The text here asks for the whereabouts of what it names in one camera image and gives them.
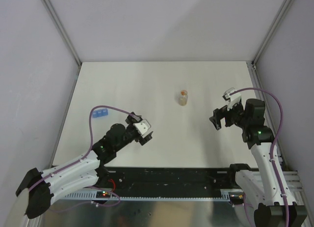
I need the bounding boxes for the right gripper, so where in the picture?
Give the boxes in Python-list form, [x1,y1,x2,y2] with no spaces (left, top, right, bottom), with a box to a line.
[209,100,249,130]

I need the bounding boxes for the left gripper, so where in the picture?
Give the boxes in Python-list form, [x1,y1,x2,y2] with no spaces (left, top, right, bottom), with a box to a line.
[114,112,152,152]

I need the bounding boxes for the clear pill bottle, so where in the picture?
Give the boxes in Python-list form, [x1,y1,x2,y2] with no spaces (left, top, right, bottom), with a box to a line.
[178,90,188,106]

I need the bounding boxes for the blue pill organizer box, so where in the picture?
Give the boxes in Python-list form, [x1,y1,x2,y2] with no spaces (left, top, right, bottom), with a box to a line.
[92,108,108,118]

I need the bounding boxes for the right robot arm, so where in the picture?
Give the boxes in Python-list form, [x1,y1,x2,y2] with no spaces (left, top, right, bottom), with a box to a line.
[210,99,307,227]

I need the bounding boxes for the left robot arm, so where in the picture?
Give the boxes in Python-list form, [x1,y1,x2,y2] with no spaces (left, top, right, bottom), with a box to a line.
[16,113,153,219]

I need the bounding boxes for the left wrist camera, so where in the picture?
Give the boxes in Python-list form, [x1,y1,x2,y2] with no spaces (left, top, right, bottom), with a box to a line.
[126,115,151,137]

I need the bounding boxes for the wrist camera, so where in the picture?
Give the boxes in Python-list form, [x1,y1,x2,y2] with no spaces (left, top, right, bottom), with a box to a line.
[126,115,151,137]
[222,87,241,111]

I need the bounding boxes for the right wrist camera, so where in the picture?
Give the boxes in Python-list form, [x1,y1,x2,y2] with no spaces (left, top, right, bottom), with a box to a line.
[222,87,241,111]

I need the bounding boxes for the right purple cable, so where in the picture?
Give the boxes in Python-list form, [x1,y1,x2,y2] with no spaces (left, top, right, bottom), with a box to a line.
[230,87,290,227]

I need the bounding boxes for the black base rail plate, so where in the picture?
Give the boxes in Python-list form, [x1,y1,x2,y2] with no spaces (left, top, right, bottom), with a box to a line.
[96,167,238,197]

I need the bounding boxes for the grey cable duct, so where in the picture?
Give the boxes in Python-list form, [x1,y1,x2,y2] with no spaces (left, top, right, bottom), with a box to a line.
[61,190,243,201]

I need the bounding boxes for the right aluminium frame post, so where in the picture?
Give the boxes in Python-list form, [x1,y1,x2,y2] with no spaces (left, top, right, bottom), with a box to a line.
[251,0,295,65]

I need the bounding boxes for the aluminium frame post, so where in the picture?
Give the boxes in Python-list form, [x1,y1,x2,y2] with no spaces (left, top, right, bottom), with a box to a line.
[40,0,82,67]
[251,0,295,65]

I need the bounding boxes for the left aluminium frame post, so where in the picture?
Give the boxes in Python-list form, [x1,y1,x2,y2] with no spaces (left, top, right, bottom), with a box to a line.
[40,0,82,67]

